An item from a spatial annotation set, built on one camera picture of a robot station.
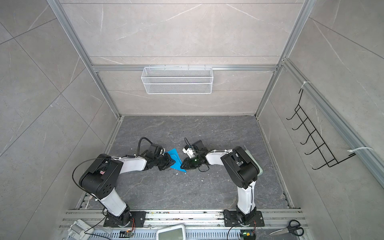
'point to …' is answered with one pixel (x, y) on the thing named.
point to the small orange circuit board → (127, 233)
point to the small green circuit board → (248, 234)
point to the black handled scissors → (294, 227)
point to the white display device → (175, 232)
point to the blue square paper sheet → (177, 165)
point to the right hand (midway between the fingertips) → (183, 166)
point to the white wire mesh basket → (174, 80)
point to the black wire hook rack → (330, 159)
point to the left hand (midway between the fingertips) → (176, 158)
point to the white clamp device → (81, 230)
